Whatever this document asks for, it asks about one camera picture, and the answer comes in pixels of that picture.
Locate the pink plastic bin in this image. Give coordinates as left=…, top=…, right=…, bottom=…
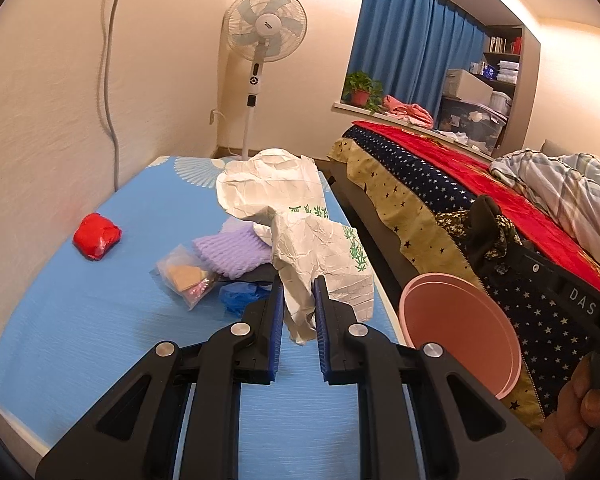
left=399, top=272, right=522, bottom=401

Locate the red plastic bag ball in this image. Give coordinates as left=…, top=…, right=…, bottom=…
left=73, top=212, right=123, bottom=261

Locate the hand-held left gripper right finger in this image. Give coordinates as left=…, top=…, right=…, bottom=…
left=312, top=275, right=566, bottom=480

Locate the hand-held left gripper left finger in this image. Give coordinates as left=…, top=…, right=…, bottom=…
left=35, top=276, right=286, bottom=480

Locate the clear zip bag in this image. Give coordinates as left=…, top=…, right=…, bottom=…
left=154, top=244, right=226, bottom=311

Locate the plaid quilt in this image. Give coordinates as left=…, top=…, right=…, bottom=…
left=490, top=147, right=600, bottom=281

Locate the white cloth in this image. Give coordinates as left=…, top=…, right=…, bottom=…
left=437, top=130, right=481, bottom=147

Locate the blue plastic glove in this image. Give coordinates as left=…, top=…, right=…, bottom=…
left=219, top=282, right=273, bottom=317

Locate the wall shelf with books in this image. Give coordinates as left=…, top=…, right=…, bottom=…
left=480, top=25, right=526, bottom=92

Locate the pink cloth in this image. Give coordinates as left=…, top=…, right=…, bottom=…
left=382, top=95, right=435, bottom=127

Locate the grey wall cable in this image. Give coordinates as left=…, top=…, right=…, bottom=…
left=100, top=0, right=132, bottom=192

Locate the grey bed frame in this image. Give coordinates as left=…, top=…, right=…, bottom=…
left=325, top=157, right=411, bottom=286

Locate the clear storage box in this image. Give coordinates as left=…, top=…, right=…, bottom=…
left=437, top=95, right=509, bottom=156

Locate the white cardboard box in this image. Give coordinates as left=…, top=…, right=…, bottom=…
left=445, top=68, right=496, bottom=103

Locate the dark floral cloth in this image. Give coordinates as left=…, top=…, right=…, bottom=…
left=435, top=195, right=524, bottom=273

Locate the blue curtain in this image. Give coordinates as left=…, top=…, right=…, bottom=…
left=347, top=0, right=488, bottom=122

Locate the blue table mat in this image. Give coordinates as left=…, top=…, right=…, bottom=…
left=0, top=155, right=401, bottom=480

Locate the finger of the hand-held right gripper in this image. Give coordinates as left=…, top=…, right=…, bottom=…
left=482, top=245, right=557, bottom=291

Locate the white standing fan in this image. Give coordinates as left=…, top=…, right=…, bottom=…
left=220, top=0, right=308, bottom=161

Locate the person's right hand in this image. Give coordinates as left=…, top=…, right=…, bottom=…
left=554, top=352, right=600, bottom=463

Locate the navy star blanket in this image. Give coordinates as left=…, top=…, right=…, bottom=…
left=330, top=125, right=600, bottom=433

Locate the purple foam net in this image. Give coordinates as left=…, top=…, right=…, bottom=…
left=192, top=230, right=274, bottom=281

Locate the potted green plant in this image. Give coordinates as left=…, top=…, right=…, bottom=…
left=342, top=71, right=385, bottom=114

